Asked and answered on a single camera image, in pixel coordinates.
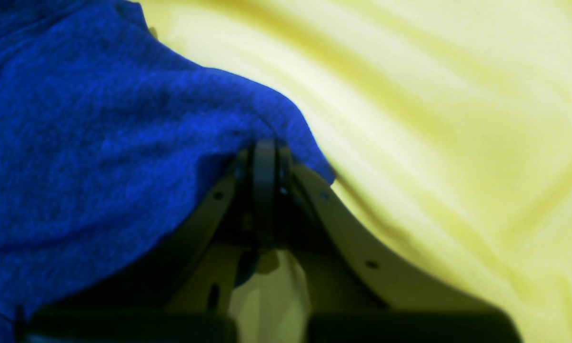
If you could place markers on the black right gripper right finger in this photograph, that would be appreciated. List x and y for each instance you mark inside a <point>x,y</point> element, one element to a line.
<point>361,291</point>

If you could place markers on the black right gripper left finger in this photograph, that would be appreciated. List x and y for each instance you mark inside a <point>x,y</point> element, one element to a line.
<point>179,292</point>

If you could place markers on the dark blue long-sleeve shirt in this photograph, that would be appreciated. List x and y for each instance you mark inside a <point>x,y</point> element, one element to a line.
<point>108,139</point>

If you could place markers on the yellow table cloth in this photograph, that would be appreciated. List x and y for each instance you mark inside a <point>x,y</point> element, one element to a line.
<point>448,122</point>

